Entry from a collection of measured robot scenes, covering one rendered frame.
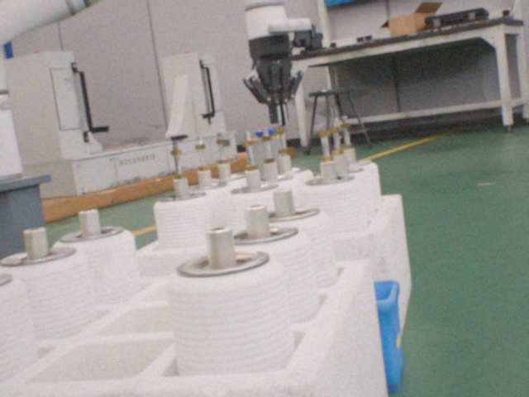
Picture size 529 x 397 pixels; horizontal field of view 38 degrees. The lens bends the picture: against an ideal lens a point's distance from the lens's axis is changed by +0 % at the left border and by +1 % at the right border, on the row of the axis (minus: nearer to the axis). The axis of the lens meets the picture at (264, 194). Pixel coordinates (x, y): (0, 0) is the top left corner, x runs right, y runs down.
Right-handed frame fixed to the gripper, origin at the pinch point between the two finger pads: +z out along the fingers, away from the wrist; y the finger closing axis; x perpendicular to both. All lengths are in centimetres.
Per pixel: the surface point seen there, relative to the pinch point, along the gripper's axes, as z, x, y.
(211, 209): 12.7, 9.1, 23.8
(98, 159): 13, -250, -87
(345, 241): 18.2, 30.2, 16.4
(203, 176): 8.4, -1.5, 17.2
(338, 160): 8.2, 17.2, 3.1
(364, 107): 9, -341, -381
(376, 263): 21.7, 33.4, 14.0
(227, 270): 10, 60, 57
